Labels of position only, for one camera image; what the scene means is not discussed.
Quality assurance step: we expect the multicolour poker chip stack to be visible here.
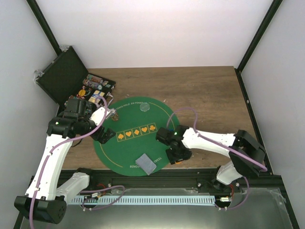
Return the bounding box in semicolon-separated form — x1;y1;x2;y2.
111;109;119;121

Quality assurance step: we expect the blue playing card deck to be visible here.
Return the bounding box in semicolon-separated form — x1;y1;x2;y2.
135;154;157;175

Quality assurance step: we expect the clear dealer button disc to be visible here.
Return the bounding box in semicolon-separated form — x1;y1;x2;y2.
140;102;150;112

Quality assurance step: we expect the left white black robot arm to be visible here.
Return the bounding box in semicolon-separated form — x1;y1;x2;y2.
14;96;115;228

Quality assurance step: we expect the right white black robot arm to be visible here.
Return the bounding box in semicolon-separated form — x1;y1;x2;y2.
156;125;267;192

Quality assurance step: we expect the round green poker mat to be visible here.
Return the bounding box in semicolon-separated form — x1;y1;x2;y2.
93;97;180;177

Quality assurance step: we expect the card box in case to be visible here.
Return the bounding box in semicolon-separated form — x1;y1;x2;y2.
90;90;105;101

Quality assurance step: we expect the light blue slotted strip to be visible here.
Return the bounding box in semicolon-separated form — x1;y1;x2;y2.
69;196;215;206

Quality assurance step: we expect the black poker chip case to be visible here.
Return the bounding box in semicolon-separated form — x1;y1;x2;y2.
35;46;116;113

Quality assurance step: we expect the black aluminium frame rail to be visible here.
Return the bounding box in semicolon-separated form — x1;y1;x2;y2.
28;175;284;190

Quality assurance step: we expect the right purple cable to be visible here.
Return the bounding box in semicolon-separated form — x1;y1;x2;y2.
165;107;269;212

